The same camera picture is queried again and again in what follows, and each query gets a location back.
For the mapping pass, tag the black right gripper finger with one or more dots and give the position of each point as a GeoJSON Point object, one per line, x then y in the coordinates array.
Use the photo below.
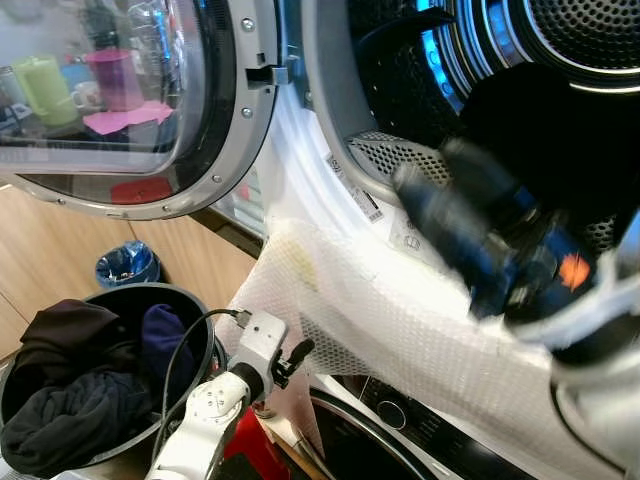
{"type": "Point", "coordinates": [450, 235]}
{"type": "Point", "coordinates": [490, 185]}

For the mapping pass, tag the black-panelled washing machine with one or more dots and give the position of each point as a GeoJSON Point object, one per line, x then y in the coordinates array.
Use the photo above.
{"type": "Point", "coordinates": [410, 425]}

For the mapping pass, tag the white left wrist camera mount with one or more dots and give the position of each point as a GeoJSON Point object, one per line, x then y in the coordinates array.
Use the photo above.
{"type": "Point", "coordinates": [260, 338]}

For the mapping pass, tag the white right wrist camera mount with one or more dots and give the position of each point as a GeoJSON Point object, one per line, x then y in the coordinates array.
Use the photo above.
{"type": "Point", "coordinates": [610, 300]}

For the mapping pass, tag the white front-loading washer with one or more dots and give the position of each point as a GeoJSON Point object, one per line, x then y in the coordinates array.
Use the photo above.
{"type": "Point", "coordinates": [300, 150]}

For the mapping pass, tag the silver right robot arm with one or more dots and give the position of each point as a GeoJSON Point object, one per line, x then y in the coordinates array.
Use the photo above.
{"type": "Point", "coordinates": [605, 420]}

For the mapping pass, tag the white mesh protective sheet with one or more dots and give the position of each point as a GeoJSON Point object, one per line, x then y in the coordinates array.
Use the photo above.
{"type": "Point", "coordinates": [400, 330]}

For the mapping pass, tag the dark brown garment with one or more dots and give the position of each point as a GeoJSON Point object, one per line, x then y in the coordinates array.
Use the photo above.
{"type": "Point", "coordinates": [70, 330]}

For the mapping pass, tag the small blue bin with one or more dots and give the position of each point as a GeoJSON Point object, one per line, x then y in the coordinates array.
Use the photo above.
{"type": "Point", "coordinates": [127, 265]}

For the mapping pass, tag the green plastic jug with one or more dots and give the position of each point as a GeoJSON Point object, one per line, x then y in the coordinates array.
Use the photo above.
{"type": "Point", "coordinates": [42, 88]}

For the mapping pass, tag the navy blue garment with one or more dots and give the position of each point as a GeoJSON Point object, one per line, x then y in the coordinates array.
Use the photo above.
{"type": "Point", "coordinates": [170, 340]}

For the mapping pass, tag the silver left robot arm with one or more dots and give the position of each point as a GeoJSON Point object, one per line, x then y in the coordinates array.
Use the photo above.
{"type": "Point", "coordinates": [205, 412]}

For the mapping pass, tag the perforated steel washer drum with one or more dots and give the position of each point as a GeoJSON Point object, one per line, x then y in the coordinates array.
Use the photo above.
{"type": "Point", "coordinates": [590, 30]}

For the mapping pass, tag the black round laundry basket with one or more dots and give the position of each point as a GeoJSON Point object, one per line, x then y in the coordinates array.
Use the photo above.
{"type": "Point", "coordinates": [120, 292]}

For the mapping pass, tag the pink plastic jug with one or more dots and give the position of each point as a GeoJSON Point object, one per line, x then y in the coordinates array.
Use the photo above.
{"type": "Point", "coordinates": [115, 78]}

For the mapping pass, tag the black garment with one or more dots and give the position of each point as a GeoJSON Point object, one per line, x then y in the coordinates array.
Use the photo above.
{"type": "Point", "coordinates": [560, 130]}

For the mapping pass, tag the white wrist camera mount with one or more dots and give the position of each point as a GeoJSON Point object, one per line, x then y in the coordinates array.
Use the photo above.
{"type": "Point", "coordinates": [260, 338]}
{"type": "Point", "coordinates": [610, 300]}

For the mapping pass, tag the dark grey garment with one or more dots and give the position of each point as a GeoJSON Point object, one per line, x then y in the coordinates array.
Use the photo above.
{"type": "Point", "coordinates": [70, 420]}

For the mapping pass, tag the white mug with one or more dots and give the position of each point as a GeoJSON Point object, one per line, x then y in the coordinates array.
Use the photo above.
{"type": "Point", "coordinates": [86, 96]}

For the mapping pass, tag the red plastic stool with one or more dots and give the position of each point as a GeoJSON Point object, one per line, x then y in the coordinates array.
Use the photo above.
{"type": "Point", "coordinates": [245, 455]}

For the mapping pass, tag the pink paper napkin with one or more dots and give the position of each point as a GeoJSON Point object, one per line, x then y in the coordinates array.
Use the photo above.
{"type": "Point", "coordinates": [125, 118]}

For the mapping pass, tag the round glass washer door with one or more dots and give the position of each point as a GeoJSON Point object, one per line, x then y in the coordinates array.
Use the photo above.
{"type": "Point", "coordinates": [226, 150]}

